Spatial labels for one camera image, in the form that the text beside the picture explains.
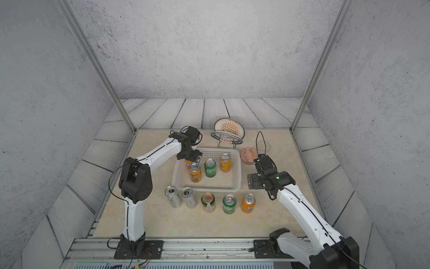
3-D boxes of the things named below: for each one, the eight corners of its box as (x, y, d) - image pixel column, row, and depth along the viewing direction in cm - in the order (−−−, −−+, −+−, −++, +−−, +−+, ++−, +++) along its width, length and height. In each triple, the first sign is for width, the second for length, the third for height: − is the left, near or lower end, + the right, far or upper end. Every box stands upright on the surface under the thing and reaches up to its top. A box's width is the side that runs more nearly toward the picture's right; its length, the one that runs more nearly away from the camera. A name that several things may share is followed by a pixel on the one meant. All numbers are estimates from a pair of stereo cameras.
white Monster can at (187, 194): (185, 209, 86) (180, 198, 76) (186, 199, 90) (182, 186, 79) (196, 209, 86) (193, 198, 76) (197, 199, 90) (194, 186, 79)
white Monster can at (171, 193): (170, 209, 87) (163, 196, 76) (172, 198, 91) (166, 185, 80) (181, 209, 87) (175, 196, 76) (182, 198, 91) (177, 185, 80)
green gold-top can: (202, 213, 85) (200, 204, 77) (203, 201, 89) (201, 191, 81) (215, 213, 85) (214, 204, 77) (215, 201, 89) (214, 191, 81)
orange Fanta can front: (241, 214, 85) (243, 205, 76) (240, 202, 89) (242, 193, 80) (252, 214, 85) (256, 205, 76) (251, 202, 89) (254, 193, 80)
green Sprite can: (223, 214, 85) (223, 205, 76) (223, 202, 88) (223, 193, 80) (235, 214, 85) (236, 205, 76) (234, 202, 88) (236, 193, 80)
